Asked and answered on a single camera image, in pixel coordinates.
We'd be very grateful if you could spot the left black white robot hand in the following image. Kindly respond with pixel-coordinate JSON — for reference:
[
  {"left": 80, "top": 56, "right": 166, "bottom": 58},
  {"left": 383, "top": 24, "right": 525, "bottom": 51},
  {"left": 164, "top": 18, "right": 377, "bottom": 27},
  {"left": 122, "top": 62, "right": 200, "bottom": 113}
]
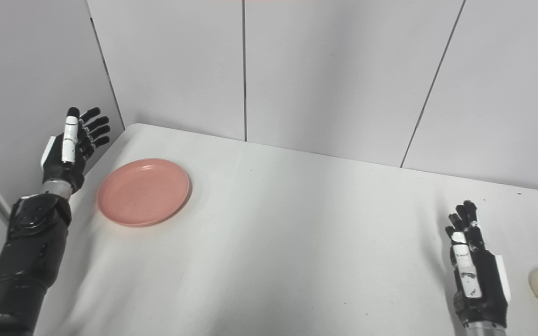
[{"left": 41, "top": 107, "right": 111, "bottom": 194}]

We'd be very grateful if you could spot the pink round plate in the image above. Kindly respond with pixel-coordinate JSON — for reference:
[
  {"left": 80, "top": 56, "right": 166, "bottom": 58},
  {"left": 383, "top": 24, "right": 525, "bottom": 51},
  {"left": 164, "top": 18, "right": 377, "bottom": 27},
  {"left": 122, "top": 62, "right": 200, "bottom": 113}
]
[{"left": 97, "top": 158, "right": 191, "bottom": 228}]

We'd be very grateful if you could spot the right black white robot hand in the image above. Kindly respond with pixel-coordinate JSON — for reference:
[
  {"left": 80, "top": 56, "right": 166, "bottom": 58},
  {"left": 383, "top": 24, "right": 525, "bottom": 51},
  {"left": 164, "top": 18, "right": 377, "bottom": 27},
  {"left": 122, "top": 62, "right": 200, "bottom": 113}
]
[{"left": 445, "top": 200, "right": 511, "bottom": 329}]

